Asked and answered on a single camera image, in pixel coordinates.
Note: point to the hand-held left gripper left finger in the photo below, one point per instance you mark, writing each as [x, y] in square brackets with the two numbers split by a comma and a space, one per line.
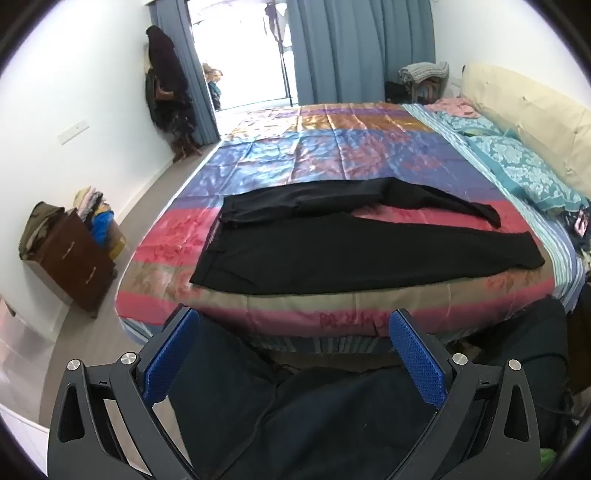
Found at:
[168, 355]

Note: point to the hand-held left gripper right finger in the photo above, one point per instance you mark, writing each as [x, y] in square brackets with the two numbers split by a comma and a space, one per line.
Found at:
[418, 360]

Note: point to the black pants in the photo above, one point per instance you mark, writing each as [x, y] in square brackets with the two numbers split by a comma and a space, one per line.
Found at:
[346, 258]

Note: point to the cardboard box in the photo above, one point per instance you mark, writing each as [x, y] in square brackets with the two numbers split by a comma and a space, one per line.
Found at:
[117, 240]

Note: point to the brown wooden cabinet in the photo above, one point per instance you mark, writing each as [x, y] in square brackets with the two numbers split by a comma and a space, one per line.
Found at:
[74, 263]

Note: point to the white plastic tub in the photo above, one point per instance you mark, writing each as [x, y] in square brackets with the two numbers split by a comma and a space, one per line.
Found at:
[18, 341]

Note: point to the pile of colourful clothes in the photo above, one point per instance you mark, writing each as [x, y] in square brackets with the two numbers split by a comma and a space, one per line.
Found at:
[99, 221]

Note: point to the striped bed sheet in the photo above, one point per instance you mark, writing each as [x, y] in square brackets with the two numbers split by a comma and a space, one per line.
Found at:
[558, 249]

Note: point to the olive cloth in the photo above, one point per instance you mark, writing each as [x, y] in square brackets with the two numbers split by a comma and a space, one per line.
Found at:
[37, 230]

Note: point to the dark bedside clutter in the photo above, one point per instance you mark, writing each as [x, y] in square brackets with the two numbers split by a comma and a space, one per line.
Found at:
[577, 226]

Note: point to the teal patterned pillow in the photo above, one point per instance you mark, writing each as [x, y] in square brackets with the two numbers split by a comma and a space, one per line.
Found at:
[521, 170]
[466, 123]

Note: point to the bed with colourful satin cover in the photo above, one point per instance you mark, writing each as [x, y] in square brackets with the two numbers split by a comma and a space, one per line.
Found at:
[323, 152]

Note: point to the narrow blue curtain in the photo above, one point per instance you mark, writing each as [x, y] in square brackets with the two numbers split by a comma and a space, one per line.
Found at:
[203, 110]

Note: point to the pink cloth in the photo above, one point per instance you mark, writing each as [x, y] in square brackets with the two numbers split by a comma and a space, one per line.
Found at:
[450, 107]

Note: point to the balcony clutter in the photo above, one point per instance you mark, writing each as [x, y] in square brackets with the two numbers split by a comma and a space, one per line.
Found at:
[213, 85]

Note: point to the cream padded headboard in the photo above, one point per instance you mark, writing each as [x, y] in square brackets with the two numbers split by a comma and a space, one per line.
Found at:
[531, 106]

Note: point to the grey knitted blanket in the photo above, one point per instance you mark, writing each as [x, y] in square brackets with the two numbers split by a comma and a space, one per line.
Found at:
[422, 71]

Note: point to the wide blue curtain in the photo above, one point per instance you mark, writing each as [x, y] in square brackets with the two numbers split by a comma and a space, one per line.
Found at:
[351, 46]

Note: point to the hanging laundry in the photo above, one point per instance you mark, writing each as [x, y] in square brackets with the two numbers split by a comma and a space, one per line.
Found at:
[276, 23]

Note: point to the white wall plate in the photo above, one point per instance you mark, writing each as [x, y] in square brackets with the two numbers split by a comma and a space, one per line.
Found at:
[74, 131]

